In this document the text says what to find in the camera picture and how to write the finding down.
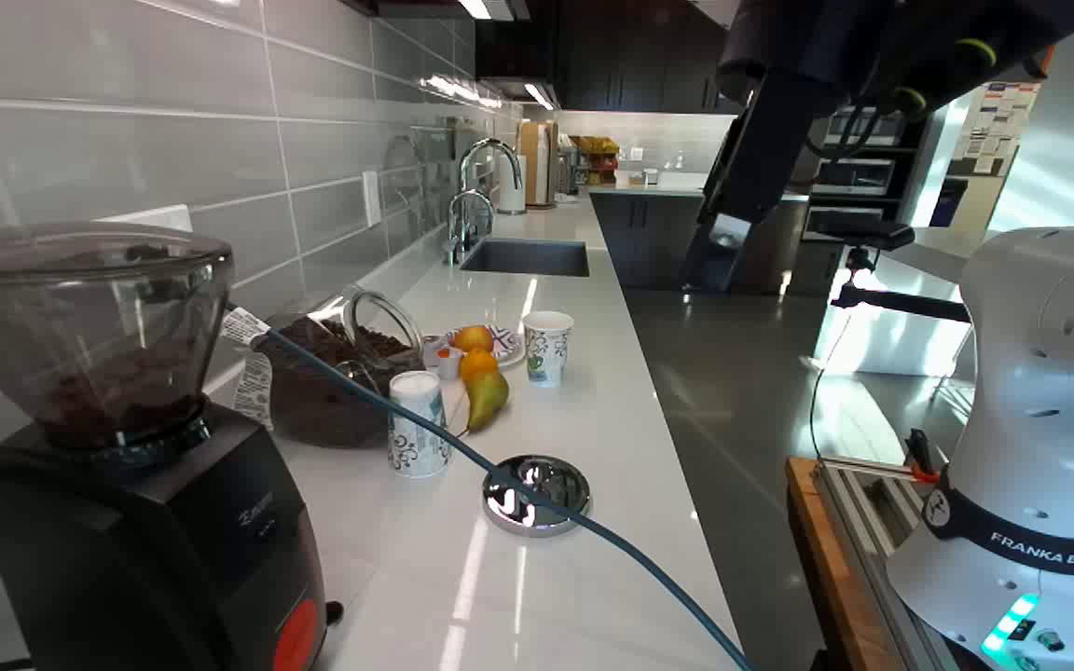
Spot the silver round jar lid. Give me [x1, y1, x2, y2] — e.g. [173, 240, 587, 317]
[481, 452, 593, 539]

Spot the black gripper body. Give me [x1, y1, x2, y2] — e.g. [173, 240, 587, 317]
[697, 65, 844, 231]

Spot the orange fruit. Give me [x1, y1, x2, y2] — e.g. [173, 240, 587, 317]
[446, 319, 501, 357]
[454, 346, 502, 388]

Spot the upside-down patterned paper cup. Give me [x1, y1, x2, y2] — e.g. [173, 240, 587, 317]
[385, 363, 454, 484]

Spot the black coffee grinder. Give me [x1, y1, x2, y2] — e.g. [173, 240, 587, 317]
[0, 218, 330, 671]

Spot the blue-grey cable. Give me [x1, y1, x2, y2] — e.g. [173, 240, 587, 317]
[221, 300, 756, 671]

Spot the refrigerator with paper notices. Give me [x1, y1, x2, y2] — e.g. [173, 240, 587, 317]
[926, 75, 1051, 253]

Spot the striped paper plate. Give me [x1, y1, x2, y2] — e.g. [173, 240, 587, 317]
[417, 322, 528, 377]

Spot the black metal stand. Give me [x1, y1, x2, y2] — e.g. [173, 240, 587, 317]
[805, 103, 977, 322]

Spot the white wall outlet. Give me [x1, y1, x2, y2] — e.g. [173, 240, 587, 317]
[359, 167, 389, 231]

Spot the green pear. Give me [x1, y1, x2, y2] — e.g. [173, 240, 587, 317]
[457, 363, 514, 434]

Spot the yellow fruit bunch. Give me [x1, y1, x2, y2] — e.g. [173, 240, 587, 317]
[570, 130, 624, 192]

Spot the glass jar of coffee beans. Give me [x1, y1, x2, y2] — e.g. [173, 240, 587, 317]
[251, 285, 434, 454]

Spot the undermount kitchen sink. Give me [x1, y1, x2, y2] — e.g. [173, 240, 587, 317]
[457, 233, 593, 280]

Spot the tall metal canister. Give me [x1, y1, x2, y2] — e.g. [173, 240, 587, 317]
[509, 111, 564, 213]

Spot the chrome kitchen faucet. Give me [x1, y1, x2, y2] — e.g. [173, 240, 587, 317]
[440, 130, 528, 270]

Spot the wooden robot cart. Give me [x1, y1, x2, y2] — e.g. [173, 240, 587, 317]
[785, 454, 926, 671]

